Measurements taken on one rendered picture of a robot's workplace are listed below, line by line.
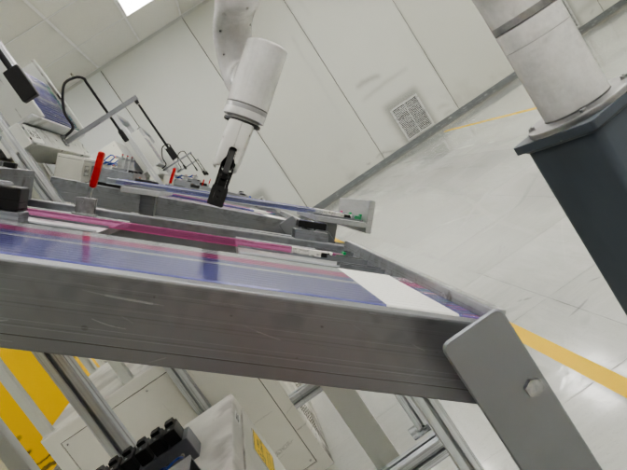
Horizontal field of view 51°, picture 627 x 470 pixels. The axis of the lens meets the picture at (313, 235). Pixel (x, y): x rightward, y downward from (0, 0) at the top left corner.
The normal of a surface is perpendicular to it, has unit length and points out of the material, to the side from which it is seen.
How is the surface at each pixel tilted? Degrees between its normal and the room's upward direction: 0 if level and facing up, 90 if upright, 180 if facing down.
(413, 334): 90
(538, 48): 90
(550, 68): 90
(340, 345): 90
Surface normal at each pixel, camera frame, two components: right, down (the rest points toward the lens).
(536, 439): 0.13, 0.07
